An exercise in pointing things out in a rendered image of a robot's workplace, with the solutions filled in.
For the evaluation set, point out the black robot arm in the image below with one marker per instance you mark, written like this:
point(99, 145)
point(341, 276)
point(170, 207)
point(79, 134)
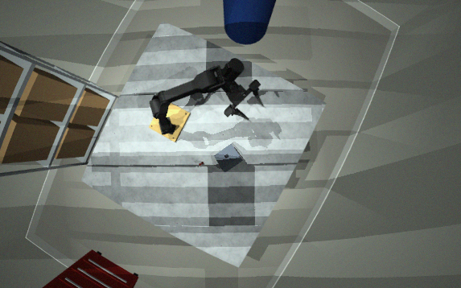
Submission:
point(205, 82)

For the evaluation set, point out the grey panel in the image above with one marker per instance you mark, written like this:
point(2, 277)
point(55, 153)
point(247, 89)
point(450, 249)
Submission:
point(228, 158)

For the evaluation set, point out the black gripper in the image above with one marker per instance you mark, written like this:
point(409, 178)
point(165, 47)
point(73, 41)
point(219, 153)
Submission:
point(253, 87)

